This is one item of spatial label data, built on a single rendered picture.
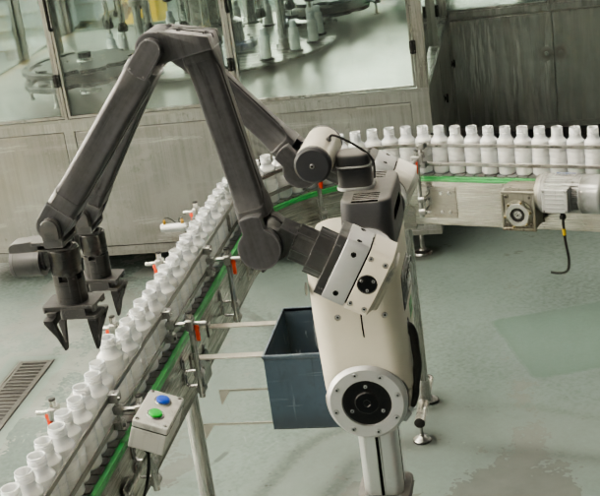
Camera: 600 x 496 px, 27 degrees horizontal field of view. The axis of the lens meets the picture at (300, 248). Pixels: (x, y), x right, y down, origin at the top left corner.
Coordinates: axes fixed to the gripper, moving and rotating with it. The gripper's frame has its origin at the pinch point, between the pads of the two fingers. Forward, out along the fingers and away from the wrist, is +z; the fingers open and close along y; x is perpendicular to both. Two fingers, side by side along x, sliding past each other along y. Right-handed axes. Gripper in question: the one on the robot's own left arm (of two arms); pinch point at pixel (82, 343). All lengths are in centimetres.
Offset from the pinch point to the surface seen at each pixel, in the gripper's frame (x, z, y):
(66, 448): 10.4, 27.8, -12.3
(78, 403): 22.5, 24.0, -13.3
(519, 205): 190, 43, 79
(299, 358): 86, 46, 22
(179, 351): 82, 41, -9
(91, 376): 36.9, 24.6, -15.1
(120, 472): 28, 44, -9
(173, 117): 385, 52, -93
